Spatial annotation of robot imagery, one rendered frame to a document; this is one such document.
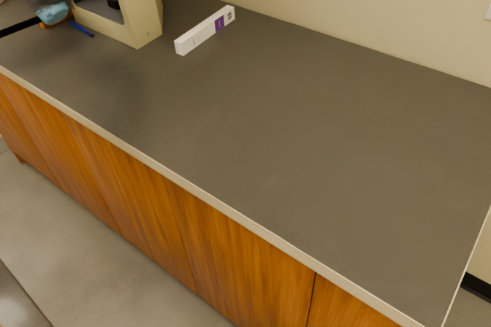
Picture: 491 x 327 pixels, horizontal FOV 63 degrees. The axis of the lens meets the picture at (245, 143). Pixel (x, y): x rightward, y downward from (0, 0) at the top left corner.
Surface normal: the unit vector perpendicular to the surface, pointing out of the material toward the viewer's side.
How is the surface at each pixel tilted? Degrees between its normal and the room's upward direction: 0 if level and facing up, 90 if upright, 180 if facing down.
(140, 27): 90
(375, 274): 0
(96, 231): 0
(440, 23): 90
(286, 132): 0
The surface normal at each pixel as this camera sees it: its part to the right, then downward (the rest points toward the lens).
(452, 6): -0.61, 0.59
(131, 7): 0.79, 0.41
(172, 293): -0.04, -0.69
